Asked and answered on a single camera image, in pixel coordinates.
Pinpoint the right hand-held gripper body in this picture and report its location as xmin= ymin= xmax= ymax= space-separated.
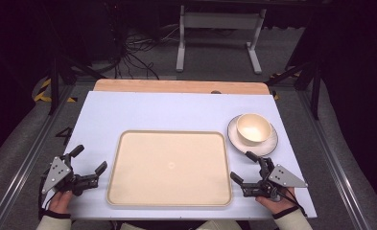
xmin=241 ymin=156 xmax=309 ymax=202

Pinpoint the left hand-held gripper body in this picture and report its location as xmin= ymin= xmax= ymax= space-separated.
xmin=41 ymin=153 xmax=100 ymax=196

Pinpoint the white plate with dark rim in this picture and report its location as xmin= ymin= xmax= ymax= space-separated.
xmin=226 ymin=114 xmax=279 ymax=158

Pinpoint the cream bowl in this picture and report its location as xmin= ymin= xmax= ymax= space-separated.
xmin=235 ymin=112 xmax=272 ymax=147

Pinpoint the beige rectangular tray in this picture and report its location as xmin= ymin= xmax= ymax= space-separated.
xmin=106 ymin=129 xmax=234 ymax=208

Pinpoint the person's right hand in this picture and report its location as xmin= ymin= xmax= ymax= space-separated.
xmin=255 ymin=188 xmax=298 ymax=216

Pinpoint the person's left hand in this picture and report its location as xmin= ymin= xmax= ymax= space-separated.
xmin=48 ymin=190 xmax=74 ymax=215

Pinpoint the yellow black hazard tape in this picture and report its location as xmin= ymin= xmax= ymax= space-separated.
xmin=270 ymin=71 xmax=302 ymax=102
xmin=32 ymin=78 xmax=79 ymax=104

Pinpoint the person's body clothing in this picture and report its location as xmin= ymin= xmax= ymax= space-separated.
xmin=110 ymin=218 xmax=251 ymax=230

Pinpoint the black tripod stand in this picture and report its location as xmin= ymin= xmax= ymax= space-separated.
xmin=265 ymin=58 xmax=322 ymax=122
xmin=46 ymin=47 xmax=107 ymax=117

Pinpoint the white table mat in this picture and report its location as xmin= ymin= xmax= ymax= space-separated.
xmin=43 ymin=90 xmax=318 ymax=221

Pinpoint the wooden table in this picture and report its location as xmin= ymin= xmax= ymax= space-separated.
xmin=93 ymin=79 xmax=271 ymax=96

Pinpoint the white metal stand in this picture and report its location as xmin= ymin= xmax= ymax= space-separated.
xmin=175 ymin=4 xmax=268 ymax=76

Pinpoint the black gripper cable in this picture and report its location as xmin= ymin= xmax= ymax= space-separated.
xmin=37 ymin=173 xmax=57 ymax=219
xmin=276 ymin=188 xmax=308 ymax=218

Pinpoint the aluminium floor rail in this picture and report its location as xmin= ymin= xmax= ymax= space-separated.
xmin=0 ymin=83 xmax=80 ymax=230
xmin=295 ymin=89 xmax=371 ymax=230

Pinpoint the bundle of black floor cables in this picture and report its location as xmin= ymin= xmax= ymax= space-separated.
xmin=110 ymin=18 xmax=180 ymax=81

